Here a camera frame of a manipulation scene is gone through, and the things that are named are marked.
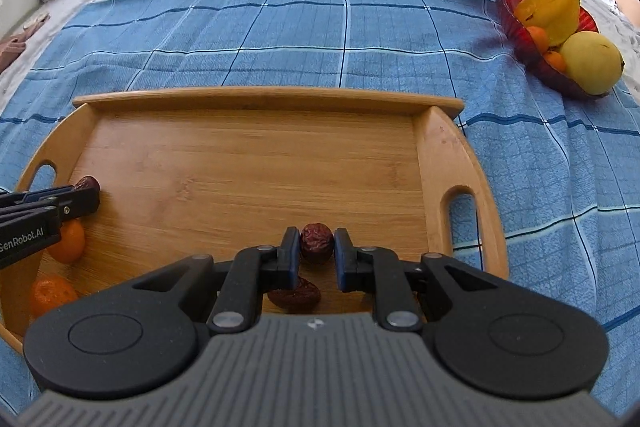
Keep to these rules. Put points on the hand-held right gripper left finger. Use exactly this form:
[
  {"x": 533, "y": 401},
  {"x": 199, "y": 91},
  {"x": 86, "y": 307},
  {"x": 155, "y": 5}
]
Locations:
[{"x": 292, "y": 259}]

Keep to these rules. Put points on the blue checked blanket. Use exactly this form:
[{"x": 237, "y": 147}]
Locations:
[{"x": 300, "y": 22}]

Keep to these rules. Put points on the yellow pear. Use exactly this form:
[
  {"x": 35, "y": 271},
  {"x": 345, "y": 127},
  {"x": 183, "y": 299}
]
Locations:
[{"x": 592, "y": 64}]

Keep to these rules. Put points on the smooth orange citrus fruit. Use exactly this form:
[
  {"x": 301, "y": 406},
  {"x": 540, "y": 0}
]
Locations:
[{"x": 70, "y": 244}]

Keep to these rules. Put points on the red glass bowl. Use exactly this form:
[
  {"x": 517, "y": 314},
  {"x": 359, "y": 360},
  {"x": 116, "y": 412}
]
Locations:
[{"x": 520, "y": 7}]

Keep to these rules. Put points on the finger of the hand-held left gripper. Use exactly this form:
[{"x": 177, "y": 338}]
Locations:
[
  {"x": 75, "y": 197},
  {"x": 75, "y": 213}
]

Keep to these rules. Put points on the red date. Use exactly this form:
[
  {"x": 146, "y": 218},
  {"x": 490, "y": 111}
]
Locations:
[
  {"x": 295, "y": 296},
  {"x": 89, "y": 183},
  {"x": 316, "y": 241}
]

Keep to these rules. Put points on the small orange kumquat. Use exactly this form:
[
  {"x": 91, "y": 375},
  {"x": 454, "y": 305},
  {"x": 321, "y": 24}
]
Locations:
[
  {"x": 556, "y": 61},
  {"x": 539, "y": 38}
]

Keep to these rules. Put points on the yellow starfruit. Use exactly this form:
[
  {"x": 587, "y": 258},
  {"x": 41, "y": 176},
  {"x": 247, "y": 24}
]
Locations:
[{"x": 550, "y": 14}]

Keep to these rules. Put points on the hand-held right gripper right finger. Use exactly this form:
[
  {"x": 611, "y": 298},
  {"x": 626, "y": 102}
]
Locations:
[{"x": 342, "y": 263}]

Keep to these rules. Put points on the mandarin orange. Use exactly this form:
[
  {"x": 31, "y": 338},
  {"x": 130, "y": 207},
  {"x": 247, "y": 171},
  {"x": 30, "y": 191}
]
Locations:
[{"x": 50, "y": 296}]

